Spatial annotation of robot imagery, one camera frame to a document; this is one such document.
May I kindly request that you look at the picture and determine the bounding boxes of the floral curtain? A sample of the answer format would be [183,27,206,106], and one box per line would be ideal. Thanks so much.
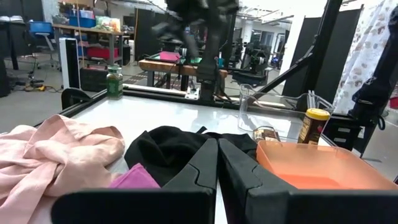
[332,0,398,114]

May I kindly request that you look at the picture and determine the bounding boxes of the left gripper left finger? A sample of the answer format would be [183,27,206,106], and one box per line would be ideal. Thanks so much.
[51,138,219,224]

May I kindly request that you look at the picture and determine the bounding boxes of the yellow lid spice jar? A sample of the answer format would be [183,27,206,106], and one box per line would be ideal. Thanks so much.
[297,108,331,146]

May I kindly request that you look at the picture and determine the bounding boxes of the blue storage bin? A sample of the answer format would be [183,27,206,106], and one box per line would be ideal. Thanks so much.
[68,15,96,28]

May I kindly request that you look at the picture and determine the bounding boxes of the blue chair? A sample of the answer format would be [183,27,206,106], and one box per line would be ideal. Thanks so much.
[28,21,60,69]

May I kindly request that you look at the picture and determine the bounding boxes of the black aluminium rig frame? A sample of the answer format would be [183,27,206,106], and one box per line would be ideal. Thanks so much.
[34,0,374,156]

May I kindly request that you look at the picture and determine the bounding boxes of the clear plastic bin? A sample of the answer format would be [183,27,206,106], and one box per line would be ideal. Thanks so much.
[238,83,336,147]

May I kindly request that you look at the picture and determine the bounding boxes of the wooden workbench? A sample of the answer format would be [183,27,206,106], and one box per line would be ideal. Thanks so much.
[138,58,229,91]

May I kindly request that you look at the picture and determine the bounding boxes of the pink cloth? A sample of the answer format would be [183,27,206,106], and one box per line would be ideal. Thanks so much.
[0,114,126,224]

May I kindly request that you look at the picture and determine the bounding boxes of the black frame clamp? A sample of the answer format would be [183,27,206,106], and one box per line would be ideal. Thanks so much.
[61,88,93,110]

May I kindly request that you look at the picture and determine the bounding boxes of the red storage bin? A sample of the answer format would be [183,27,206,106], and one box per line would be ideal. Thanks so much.
[86,46,111,60]

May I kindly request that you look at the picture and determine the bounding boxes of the background robot station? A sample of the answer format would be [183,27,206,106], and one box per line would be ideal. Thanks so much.
[233,39,274,88]

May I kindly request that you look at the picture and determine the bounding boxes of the black cloth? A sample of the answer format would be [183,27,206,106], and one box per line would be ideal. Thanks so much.
[124,125,259,187]

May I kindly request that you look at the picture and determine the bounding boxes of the dark label glass spice jar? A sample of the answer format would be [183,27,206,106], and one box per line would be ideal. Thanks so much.
[252,125,281,143]

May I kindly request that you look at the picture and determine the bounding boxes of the black box white labels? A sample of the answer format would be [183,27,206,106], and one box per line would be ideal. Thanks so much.
[322,113,366,150]

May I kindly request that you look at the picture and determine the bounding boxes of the wooden storage shelf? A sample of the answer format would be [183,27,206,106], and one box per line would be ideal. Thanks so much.
[52,0,134,68]

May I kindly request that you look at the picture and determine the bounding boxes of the magenta cloth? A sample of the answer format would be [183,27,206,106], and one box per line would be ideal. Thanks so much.
[108,162,162,190]

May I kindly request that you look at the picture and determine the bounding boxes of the pink sheet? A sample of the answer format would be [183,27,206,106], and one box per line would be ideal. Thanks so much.
[159,51,181,63]

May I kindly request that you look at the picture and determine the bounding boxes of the floor cables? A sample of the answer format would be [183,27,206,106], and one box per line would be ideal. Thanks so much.
[15,79,63,93]

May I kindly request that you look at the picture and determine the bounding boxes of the green label spice jar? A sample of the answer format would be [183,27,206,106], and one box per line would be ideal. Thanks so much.
[106,65,124,100]

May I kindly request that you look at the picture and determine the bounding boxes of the black partition panel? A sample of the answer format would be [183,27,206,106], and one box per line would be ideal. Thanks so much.
[134,8,175,62]
[281,4,364,103]

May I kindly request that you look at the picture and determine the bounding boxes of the black case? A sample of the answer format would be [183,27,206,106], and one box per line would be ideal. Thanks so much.
[80,67,108,93]

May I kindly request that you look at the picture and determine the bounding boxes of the orange flat board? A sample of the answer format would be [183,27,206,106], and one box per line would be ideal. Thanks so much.
[256,139,398,191]

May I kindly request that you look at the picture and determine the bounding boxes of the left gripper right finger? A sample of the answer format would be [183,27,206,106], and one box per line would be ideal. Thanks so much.
[218,138,398,224]

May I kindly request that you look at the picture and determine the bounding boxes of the black desk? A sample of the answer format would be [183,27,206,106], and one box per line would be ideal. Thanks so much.
[0,15,30,97]

